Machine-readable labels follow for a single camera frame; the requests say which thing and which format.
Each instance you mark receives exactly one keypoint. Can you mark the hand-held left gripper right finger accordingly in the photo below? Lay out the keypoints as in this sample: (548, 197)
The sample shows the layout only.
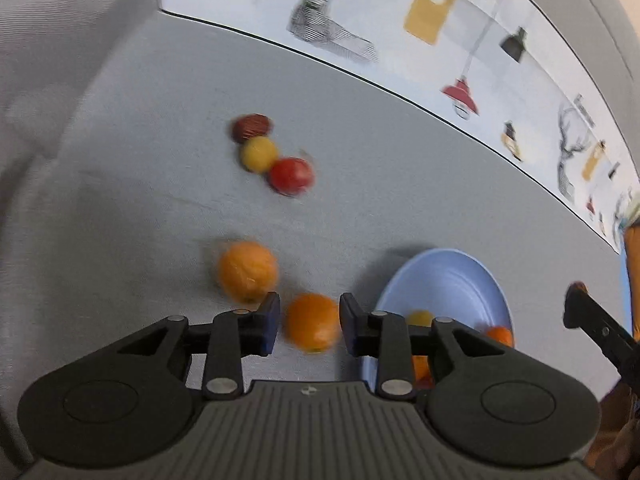
(350, 325)

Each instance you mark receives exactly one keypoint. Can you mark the dark red jujube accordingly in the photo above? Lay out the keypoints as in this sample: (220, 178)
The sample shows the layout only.
(252, 127)

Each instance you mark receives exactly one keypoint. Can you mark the grey printed tablecloth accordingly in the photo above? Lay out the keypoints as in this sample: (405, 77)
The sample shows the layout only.
(400, 35)

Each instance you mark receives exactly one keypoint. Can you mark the small orange mandarin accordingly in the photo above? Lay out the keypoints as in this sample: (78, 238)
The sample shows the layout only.
(500, 335)

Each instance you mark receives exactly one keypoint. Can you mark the orange object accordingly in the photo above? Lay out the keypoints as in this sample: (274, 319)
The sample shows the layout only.
(632, 280)

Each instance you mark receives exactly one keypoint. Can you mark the person's right hand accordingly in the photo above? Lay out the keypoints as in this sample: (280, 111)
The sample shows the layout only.
(617, 435)

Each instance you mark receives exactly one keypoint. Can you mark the plastic-wrapped orange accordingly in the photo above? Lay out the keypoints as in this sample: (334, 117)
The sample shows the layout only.
(247, 271)
(421, 366)

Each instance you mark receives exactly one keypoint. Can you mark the small yellow fruit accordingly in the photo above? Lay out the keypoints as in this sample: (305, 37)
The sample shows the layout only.
(258, 154)
(420, 318)

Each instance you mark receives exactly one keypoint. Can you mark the blue plate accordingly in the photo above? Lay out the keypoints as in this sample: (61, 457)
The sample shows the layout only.
(450, 285)

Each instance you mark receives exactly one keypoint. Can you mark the bare orange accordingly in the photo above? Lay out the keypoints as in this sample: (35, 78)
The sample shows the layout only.
(314, 322)

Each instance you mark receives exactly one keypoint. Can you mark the red tomato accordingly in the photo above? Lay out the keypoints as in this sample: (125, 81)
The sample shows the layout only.
(291, 176)
(425, 383)

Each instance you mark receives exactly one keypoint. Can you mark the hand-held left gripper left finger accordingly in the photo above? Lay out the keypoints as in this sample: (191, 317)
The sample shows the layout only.
(270, 325)

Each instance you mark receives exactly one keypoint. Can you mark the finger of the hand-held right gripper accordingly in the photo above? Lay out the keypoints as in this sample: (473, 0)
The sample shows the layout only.
(600, 330)

